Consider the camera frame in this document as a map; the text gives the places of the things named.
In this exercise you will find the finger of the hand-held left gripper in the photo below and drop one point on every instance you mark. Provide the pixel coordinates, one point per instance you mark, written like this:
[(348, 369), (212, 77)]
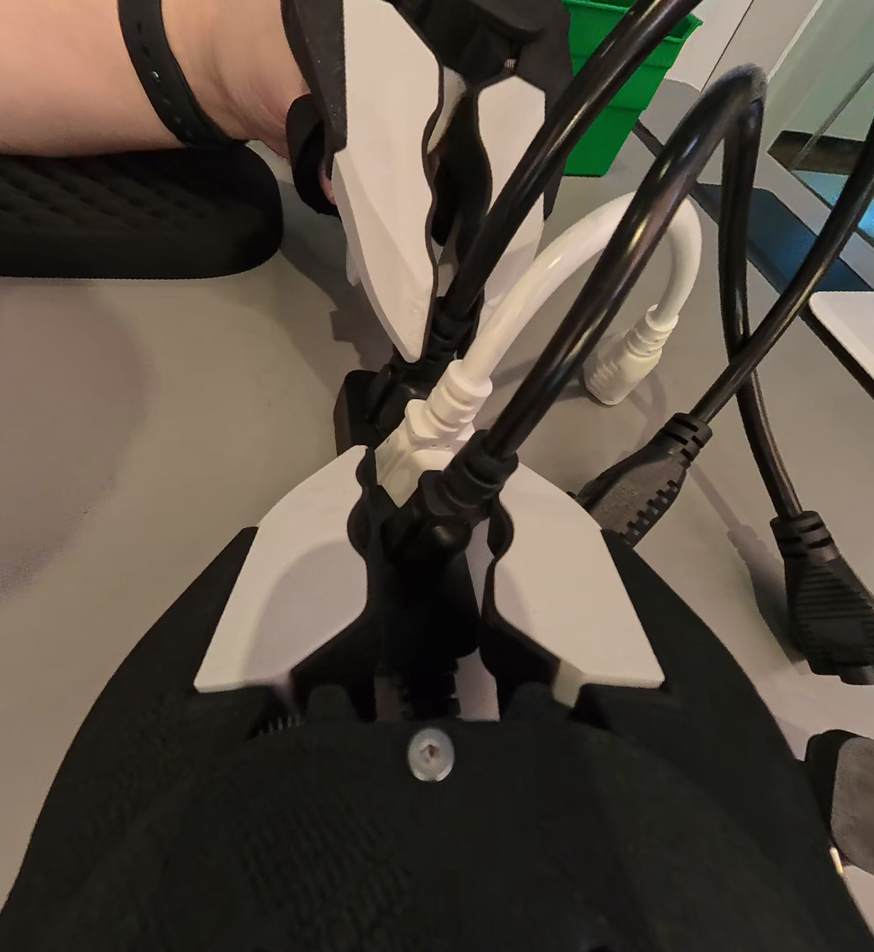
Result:
[(385, 186), (511, 149)]

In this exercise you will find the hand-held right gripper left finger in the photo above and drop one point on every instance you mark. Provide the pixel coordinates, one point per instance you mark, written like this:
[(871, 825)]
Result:
[(288, 595)]

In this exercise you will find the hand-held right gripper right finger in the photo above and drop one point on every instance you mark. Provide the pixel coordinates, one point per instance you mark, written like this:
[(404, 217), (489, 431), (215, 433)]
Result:
[(556, 580)]

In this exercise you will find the black power strip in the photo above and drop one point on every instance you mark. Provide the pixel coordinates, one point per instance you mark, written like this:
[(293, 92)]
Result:
[(355, 409)]

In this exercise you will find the person's left forearm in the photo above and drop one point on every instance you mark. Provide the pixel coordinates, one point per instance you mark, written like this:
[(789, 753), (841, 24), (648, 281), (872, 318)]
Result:
[(35, 74)]

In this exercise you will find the flat black grey-faced plug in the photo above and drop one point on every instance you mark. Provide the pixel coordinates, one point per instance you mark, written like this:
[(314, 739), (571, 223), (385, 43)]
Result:
[(868, 803)]

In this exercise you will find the person's left hand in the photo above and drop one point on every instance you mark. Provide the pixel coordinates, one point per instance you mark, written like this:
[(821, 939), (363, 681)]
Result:
[(251, 67)]

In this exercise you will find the green plastic bin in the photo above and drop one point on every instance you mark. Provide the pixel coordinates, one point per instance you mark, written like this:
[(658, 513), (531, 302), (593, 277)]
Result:
[(630, 126)]

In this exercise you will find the black wristband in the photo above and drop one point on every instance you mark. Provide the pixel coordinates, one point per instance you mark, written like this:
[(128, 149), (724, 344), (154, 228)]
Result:
[(162, 82)]

